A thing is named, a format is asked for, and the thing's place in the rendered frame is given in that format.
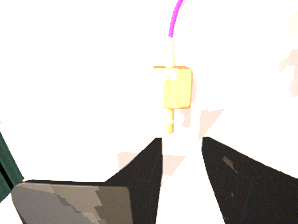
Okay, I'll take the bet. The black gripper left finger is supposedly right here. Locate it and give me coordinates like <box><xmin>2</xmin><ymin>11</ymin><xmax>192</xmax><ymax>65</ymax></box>
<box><xmin>10</xmin><ymin>137</ymin><xmax>163</xmax><ymax>224</ymax></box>

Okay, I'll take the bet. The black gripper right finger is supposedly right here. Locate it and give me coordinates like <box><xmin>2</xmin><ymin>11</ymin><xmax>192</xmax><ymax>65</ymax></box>
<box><xmin>201</xmin><ymin>137</ymin><xmax>298</xmax><ymax>224</ymax></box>

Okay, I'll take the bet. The light wooden block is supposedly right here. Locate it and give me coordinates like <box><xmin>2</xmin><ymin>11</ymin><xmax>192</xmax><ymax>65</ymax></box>
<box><xmin>151</xmin><ymin>65</ymin><xmax>193</xmax><ymax>109</ymax></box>

